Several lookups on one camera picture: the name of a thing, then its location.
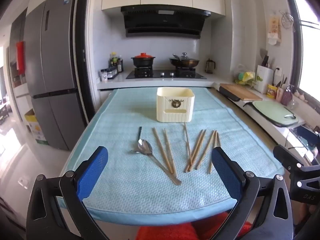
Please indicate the white wall socket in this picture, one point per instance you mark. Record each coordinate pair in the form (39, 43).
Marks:
(278, 71)

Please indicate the printed wall calendar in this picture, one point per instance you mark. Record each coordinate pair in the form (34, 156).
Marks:
(273, 28)

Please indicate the dark blue container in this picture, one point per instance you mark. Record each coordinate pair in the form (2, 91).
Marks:
(307, 135)

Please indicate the white knife holder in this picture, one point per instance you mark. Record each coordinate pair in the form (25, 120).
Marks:
(264, 80)

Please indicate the red fuzzy cloth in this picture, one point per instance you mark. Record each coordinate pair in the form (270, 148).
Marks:
(175, 231)

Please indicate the yellow green plastic bag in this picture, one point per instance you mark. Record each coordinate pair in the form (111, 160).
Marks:
(246, 77)

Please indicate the grey refrigerator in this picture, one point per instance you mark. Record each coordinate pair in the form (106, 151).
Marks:
(55, 55)

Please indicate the black gas hob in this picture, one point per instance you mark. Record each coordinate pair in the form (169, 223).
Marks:
(165, 74)

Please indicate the black clay pot red lid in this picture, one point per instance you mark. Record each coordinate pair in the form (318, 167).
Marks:
(143, 61)

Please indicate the black flat appliance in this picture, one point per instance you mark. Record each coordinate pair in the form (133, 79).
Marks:
(228, 95)

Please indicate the yellow cardboard box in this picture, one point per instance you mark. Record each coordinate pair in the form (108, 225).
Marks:
(35, 127)

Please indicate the bunch of wooden chopsticks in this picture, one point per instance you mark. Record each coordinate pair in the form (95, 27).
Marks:
(160, 143)

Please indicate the red wall hanging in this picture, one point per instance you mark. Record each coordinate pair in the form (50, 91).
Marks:
(20, 55)

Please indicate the dark purple bag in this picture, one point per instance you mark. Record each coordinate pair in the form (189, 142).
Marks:
(286, 98)

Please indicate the dark glass press jug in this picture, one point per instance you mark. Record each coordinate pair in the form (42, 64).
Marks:
(210, 67)

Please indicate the black range hood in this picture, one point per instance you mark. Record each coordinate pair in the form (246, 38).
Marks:
(162, 22)

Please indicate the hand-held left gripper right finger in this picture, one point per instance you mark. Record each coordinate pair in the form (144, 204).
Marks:
(227, 172)

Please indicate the dark wok with glass lid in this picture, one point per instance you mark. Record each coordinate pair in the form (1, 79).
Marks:
(185, 62)

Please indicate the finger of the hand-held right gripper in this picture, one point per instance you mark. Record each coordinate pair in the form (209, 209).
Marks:
(282, 155)

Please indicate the window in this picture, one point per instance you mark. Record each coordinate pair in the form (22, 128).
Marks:
(310, 55)

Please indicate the white jar black lid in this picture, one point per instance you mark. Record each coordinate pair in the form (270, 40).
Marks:
(103, 75)

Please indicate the silver metal spoon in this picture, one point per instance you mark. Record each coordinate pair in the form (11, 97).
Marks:
(145, 146)

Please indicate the light blue woven mat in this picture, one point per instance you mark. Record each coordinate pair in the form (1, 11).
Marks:
(140, 200)

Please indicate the pink pouch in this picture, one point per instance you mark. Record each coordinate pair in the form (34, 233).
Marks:
(280, 93)

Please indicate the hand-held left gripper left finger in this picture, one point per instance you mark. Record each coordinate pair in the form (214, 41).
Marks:
(95, 165)

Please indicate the wooden cutting board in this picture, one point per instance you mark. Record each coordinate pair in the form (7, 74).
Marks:
(240, 91)

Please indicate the light green cutting board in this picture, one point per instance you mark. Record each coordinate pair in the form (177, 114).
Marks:
(275, 113)

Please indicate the cream ribbed utensil holder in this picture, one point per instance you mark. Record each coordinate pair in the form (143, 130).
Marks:
(175, 102)

